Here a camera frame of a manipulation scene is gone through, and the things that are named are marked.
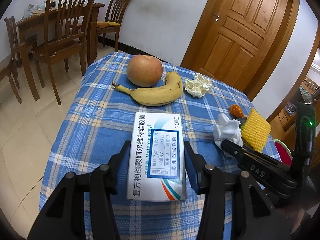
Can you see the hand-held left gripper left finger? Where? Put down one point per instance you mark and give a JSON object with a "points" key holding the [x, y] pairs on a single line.
{"points": [[120, 165]]}

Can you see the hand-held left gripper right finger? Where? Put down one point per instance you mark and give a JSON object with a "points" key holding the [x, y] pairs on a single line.
{"points": [[191, 175]]}

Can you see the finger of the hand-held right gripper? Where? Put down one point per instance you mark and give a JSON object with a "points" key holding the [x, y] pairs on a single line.
{"points": [[270, 161], [255, 167]]}

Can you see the red basin with green rim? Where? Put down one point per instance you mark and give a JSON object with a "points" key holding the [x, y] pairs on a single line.
{"points": [[283, 153]]}

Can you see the large yellow foam fruit net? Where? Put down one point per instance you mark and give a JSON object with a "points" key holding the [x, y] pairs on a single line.
{"points": [[257, 130]]}

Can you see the white medicine box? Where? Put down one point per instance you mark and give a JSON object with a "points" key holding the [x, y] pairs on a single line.
{"points": [[160, 142]]}

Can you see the white sock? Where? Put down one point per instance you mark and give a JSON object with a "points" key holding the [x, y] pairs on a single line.
{"points": [[227, 130]]}

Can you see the wooden bunk bed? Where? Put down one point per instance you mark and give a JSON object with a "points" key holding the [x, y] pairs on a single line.
{"points": [[285, 117]]}

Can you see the blue plaid tablecloth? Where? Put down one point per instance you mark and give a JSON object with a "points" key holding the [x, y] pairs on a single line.
{"points": [[87, 135]]}

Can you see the orange crinkled paper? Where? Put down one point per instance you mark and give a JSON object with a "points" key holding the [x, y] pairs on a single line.
{"points": [[236, 110]]}

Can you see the yellow banana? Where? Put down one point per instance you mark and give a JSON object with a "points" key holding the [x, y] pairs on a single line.
{"points": [[160, 95]]}

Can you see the crumpled cream paper ball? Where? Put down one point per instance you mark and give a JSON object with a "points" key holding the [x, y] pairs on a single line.
{"points": [[197, 86]]}

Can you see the red apple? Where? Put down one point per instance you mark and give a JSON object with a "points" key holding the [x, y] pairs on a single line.
{"points": [[143, 70]]}

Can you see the wooden panel door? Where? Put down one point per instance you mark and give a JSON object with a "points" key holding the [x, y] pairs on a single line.
{"points": [[240, 30]]}

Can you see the yellow seat cushion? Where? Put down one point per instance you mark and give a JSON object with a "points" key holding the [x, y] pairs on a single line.
{"points": [[107, 24]]}

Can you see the wooden chair with cushion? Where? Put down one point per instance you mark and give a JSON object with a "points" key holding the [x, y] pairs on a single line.
{"points": [[117, 7]]}

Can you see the tall wooden chair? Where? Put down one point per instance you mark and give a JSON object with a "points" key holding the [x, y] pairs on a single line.
{"points": [[72, 10]]}

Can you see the wooden dining table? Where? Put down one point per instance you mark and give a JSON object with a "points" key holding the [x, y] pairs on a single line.
{"points": [[30, 21]]}

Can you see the clear plastic bag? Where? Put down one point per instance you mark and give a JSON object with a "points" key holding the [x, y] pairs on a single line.
{"points": [[32, 10]]}

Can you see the wooden door frame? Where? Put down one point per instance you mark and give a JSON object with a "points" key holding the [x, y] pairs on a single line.
{"points": [[296, 17]]}

